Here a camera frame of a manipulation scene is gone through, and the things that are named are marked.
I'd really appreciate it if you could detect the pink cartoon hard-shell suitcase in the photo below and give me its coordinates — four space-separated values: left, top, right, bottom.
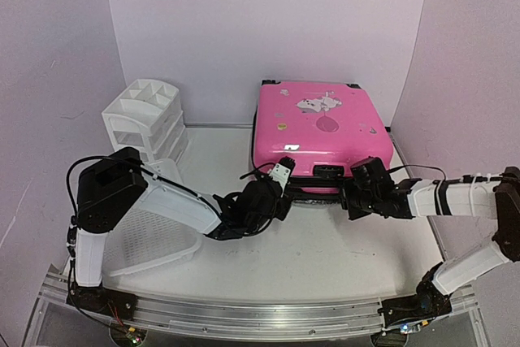
250 80 394 204

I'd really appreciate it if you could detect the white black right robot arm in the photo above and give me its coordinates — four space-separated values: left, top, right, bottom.
340 157 519 325

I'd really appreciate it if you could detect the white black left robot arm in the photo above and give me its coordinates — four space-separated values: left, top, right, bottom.
69 147 295 312

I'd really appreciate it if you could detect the white perforated plastic basket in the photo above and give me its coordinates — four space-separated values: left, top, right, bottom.
101 158 203 278

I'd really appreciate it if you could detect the white plastic drawer organizer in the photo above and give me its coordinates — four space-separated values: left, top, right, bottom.
102 79 189 163

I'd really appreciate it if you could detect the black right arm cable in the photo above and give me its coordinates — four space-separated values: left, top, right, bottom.
388 163 446 181

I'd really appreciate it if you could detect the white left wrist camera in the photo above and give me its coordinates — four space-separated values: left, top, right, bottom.
268 157 296 192

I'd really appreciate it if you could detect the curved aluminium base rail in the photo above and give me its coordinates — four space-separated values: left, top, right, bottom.
38 265 480 334

